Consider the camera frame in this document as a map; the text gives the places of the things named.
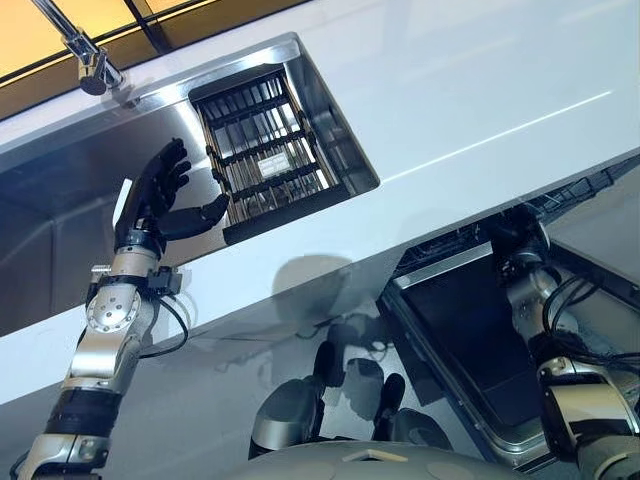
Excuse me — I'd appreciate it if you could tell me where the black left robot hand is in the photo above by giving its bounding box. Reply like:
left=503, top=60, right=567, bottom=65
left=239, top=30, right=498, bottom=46
left=111, top=138, right=231, bottom=249

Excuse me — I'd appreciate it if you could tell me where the open dishwasher door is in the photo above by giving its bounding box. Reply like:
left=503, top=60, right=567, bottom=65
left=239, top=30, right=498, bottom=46
left=377, top=239, right=556, bottom=474

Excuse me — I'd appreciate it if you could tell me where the stainless steel sink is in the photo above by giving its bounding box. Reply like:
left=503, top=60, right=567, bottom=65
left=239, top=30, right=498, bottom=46
left=0, top=31, right=381, bottom=301

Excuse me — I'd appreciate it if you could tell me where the white label on rack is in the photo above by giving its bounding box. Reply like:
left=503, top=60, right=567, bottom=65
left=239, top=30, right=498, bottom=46
left=255, top=155, right=292, bottom=178

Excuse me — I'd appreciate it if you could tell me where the chrome kitchen faucet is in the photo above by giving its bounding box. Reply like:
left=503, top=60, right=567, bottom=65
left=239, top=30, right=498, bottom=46
left=30, top=0, right=125, bottom=96

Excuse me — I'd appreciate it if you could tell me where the silver robot body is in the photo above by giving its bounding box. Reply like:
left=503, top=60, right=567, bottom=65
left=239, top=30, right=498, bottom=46
left=219, top=324, right=521, bottom=480

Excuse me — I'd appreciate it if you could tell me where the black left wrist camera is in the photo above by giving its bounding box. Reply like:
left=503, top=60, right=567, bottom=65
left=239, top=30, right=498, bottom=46
left=147, top=266, right=185, bottom=296

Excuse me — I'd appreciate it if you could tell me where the black wire dish rack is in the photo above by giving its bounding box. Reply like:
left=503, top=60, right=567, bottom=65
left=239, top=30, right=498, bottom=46
left=189, top=69, right=346, bottom=217

